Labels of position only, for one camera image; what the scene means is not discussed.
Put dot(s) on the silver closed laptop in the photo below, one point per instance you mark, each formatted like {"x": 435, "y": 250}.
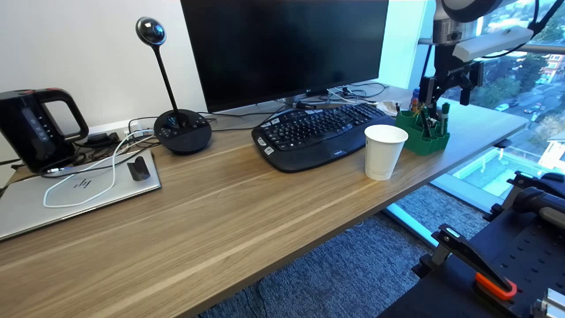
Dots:
{"x": 40, "y": 202}

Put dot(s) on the black orange clamp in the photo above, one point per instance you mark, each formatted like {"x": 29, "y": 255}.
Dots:
{"x": 451, "y": 243}

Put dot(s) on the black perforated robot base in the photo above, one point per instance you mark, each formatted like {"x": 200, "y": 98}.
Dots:
{"x": 525, "y": 241}

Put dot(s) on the green honeycomb pen holder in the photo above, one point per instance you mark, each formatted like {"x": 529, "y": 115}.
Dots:
{"x": 423, "y": 138}

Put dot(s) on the black computer monitor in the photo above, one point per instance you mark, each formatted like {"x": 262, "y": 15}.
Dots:
{"x": 260, "y": 50}

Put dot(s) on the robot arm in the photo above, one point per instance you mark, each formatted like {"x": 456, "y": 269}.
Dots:
{"x": 460, "y": 43}

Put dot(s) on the black computer keyboard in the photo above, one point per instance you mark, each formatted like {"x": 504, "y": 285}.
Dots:
{"x": 313, "y": 137}

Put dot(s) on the black electric kettle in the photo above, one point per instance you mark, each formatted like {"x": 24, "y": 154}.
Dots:
{"x": 34, "y": 133}

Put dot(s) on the white green marker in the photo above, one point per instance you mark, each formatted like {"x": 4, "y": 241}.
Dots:
{"x": 446, "y": 110}

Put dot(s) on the black conference webcam on stand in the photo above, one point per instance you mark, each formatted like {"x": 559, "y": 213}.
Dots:
{"x": 181, "y": 131}

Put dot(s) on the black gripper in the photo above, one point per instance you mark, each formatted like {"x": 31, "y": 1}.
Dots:
{"x": 449, "y": 73}

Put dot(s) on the small black adapter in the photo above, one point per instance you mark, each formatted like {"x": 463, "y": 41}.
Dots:
{"x": 139, "y": 168}

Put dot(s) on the white paper cup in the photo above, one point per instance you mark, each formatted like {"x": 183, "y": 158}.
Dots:
{"x": 384, "y": 145}

